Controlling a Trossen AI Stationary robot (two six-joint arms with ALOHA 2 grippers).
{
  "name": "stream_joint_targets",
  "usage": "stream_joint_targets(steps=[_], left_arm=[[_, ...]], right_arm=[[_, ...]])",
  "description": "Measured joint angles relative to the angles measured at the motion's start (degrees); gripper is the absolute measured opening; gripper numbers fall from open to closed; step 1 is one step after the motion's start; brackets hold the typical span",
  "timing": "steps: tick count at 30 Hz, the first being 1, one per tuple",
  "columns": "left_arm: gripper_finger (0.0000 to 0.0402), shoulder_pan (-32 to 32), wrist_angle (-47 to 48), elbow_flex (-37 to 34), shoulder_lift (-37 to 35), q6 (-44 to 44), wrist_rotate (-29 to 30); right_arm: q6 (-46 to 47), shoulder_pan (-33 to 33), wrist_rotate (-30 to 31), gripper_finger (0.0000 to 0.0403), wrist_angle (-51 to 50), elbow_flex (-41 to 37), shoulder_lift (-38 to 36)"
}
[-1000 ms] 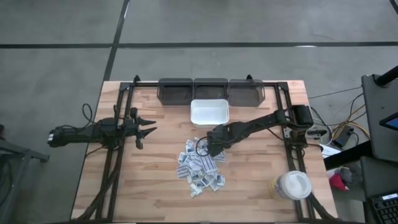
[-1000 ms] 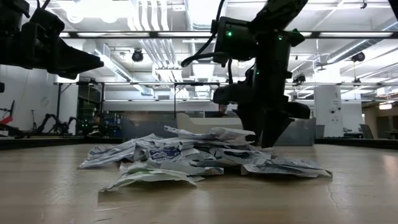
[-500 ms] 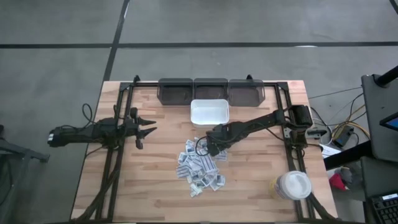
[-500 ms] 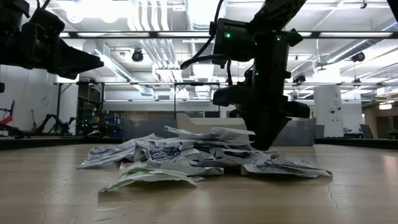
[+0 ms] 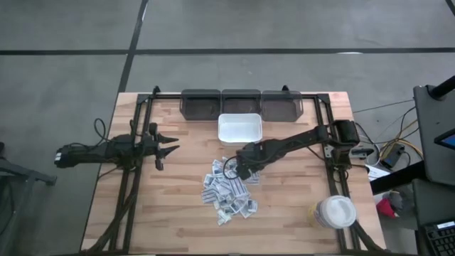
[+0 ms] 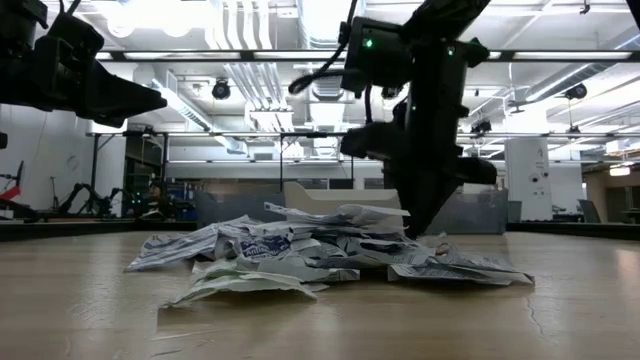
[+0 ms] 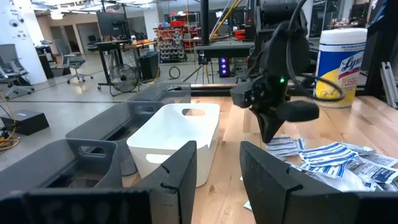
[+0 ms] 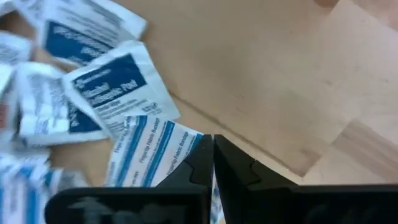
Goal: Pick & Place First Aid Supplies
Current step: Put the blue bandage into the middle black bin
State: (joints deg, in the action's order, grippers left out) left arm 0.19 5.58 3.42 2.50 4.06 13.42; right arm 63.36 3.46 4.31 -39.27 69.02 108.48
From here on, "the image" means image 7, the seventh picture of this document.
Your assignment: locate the alcohol antiseptic pad packet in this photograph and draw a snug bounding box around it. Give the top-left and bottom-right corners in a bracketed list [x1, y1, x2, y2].
[351, 161, 398, 184]

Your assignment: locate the black cart post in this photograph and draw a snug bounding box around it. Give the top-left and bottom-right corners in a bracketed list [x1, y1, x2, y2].
[200, 0, 210, 46]

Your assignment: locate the black floor fan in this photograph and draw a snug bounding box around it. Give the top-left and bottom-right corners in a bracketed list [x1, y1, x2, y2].
[108, 63, 141, 97]

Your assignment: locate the parts storage rack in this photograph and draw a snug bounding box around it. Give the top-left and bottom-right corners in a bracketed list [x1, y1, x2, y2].
[155, 20, 200, 63]

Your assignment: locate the dark grey side cart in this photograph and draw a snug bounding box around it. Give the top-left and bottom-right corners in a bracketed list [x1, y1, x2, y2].
[195, 41, 256, 60]

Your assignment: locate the black desk monitor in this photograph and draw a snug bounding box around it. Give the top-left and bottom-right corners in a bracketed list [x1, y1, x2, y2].
[96, 11, 127, 38]

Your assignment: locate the yellow cable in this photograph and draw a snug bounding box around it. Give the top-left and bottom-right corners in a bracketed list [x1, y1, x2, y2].
[0, 93, 20, 153]

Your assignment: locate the black speaker cabinet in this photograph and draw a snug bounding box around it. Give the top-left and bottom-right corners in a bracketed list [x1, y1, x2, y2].
[138, 51, 160, 82]

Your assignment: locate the black equipment stand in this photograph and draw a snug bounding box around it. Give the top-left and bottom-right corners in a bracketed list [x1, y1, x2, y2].
[362, 0, 398, 97]

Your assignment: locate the yellow pole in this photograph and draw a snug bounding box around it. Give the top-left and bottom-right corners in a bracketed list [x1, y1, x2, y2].
[210, 0, 243, 41]

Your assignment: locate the computer tower with LEDs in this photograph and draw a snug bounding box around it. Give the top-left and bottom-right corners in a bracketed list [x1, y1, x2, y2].
[219, 57, 231, 78]

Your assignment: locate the Lysol wipes canister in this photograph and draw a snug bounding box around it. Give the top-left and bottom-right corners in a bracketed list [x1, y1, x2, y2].
[313, 27, 368, 109]

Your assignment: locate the black standing desk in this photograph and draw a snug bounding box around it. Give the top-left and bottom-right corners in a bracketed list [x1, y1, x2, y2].
[88, 39, 131, 91]

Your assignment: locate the silver aluminium profile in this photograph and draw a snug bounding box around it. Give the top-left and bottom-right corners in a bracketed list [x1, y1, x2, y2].
[381, 61, 398, 110]

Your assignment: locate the grey blue office chair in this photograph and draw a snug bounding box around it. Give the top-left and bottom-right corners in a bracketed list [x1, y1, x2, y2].
[54, 39, 94, 85]

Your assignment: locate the wooden workbench top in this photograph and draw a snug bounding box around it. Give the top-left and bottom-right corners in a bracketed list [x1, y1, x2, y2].
[123, 39, 158, 52]

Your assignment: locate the black rectangular box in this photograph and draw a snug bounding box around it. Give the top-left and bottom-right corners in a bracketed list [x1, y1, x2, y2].
[0, 109, 50, 136]

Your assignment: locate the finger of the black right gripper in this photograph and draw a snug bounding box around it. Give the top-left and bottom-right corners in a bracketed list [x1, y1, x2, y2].
[250, 108, 268, 143]
[266, 111, 285, 143]

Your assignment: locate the white plastic bin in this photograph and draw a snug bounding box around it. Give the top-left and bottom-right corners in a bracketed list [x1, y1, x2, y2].
[126, 103, 221, 187]

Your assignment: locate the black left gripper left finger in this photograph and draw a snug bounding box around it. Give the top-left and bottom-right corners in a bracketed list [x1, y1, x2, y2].
[132, 140, 197, 224]

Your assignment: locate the black cable loop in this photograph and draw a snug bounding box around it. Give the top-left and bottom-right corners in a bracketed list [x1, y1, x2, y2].
[169, 65, 181, 80]

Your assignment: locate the white packet black print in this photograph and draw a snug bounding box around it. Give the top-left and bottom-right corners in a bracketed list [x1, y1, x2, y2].
[341, 141, 377, 156]

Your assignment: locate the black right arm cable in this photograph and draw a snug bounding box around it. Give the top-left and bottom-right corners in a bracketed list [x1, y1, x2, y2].
[284, 0, 346, 103]

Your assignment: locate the grey plastic bin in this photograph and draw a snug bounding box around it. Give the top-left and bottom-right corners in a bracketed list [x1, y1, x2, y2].
[65, 101, 165, 177]
[0, 138, 123, 200]
[126, 81, 192, 113]

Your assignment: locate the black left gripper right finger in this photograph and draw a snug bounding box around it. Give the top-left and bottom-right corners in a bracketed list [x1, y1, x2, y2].
[239, 141, 355, 224]

